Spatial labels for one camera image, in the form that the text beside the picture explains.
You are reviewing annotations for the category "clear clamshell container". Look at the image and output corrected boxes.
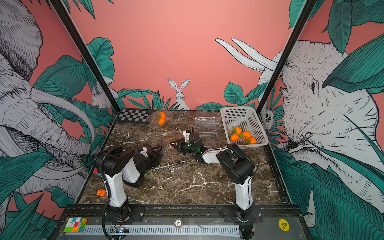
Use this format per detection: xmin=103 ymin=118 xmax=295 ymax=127
xmin=198 ymin=130 xmax=222 ymax=149
xmin=194 ymin=111 xmax=220 ymax=134
xmin=164 ymin=134 xmax=184 ymax=151
xmin=148 ymin=108 xmax=174 ymax=128

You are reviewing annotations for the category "white perforated plastic basket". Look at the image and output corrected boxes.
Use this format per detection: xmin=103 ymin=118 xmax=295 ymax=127
xmin=220 ymin=106 xmax=269 ymax=148

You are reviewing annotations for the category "orange with leaf centre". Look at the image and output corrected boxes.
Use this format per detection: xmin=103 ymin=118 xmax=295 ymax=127
xmin=242 ymin=132 xmax=252 ymax=141

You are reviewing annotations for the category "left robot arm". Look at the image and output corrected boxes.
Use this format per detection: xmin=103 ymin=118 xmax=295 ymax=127
xmin=95 ymin=146 xmax=163 ymax=211

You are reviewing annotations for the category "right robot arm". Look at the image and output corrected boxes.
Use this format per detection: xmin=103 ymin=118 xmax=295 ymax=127
xmin=170 ymin=131 xmax=255 ymax=212

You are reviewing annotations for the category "black white checkerboard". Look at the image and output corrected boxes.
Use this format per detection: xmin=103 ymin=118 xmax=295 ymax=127
xmin=117 ymin=108 xmax=153 ymax=125

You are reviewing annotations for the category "small orange block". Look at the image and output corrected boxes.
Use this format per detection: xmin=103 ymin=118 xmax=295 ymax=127
xmin=97 ymin=190 xmax=107 ymax=198

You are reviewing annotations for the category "colourful rubik cube front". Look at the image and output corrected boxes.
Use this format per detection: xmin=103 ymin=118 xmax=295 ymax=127
xmin=64 ymin=217 xmax=88 ymax=233

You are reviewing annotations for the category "yellow round sticker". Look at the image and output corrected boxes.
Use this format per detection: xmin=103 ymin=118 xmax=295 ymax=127
xmin=279 ymin=219 xmax=290 ymax=232

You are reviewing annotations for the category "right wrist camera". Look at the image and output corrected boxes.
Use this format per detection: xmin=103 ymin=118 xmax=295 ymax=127
xmin=183 ymin=130 xmax=191 ymax=143

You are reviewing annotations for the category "white slotted cable duct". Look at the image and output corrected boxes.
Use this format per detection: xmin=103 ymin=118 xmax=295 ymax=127
xmin=64 ymin=224 xmax=241 ymax=237

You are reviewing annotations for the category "black front rail frame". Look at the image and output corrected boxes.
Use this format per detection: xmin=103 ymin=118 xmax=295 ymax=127
xmin=50 ymin=204 xmax=312 ymax=240

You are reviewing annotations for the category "left black frame post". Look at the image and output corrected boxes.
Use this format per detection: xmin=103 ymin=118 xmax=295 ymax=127
xmin=50 ymin=0 xmax=121 ymax=113

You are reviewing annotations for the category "black frame post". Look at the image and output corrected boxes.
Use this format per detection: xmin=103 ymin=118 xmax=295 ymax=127
xmin=256 ymin=0 xmax=317 ymax=115
xmin=50 ymin=0 xmax=121 ymax=113

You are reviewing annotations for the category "right black frame post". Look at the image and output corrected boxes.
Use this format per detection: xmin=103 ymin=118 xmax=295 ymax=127
xmin=256 ymin=0 xmax=317 ymax=115

